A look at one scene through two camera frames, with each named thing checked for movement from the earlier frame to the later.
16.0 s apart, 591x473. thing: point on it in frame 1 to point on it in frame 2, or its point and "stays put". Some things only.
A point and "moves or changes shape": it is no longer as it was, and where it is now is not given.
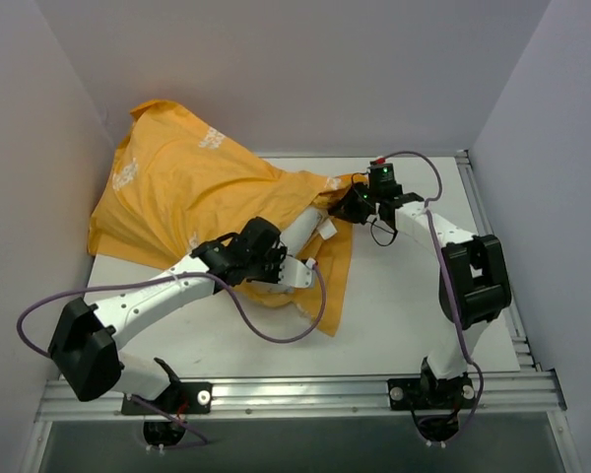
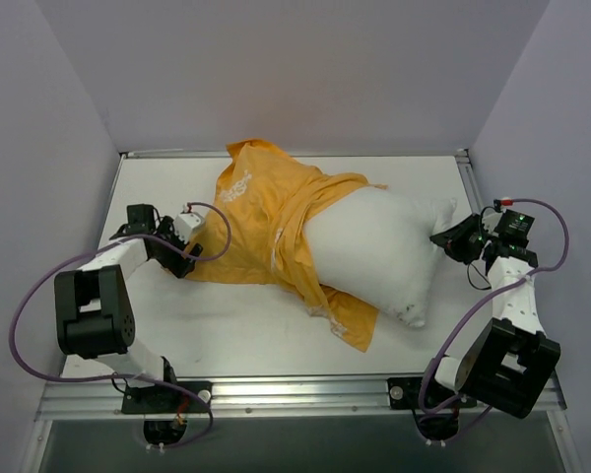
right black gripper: x=345 y=207 to x=459 y=243
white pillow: x=298 y=235 to x=374 y=242
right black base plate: x=419 y=393 stays put
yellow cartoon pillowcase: x=177 y=185 moves or changes shape
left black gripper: x=278 y=263 to x=178 y=261
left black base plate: x=177 y=398 stays put
